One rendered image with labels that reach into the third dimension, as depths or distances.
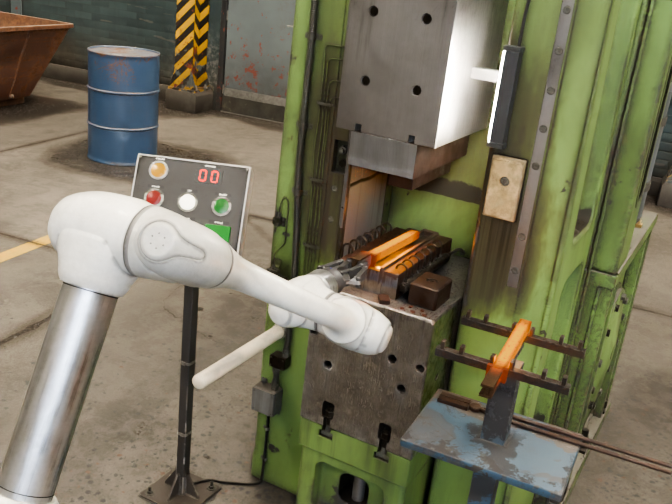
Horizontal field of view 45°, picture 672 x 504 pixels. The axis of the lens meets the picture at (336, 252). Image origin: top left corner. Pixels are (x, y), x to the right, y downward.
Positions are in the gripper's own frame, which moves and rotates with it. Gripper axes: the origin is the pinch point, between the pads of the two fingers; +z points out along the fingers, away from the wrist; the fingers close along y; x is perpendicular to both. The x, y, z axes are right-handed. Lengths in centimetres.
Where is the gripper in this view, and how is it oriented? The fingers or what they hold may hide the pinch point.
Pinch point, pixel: (360, 262)
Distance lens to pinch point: 219.3
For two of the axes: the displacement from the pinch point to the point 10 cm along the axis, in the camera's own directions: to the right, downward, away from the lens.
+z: 4.8, -2.7, 8.4
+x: 1.0, -9.3, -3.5
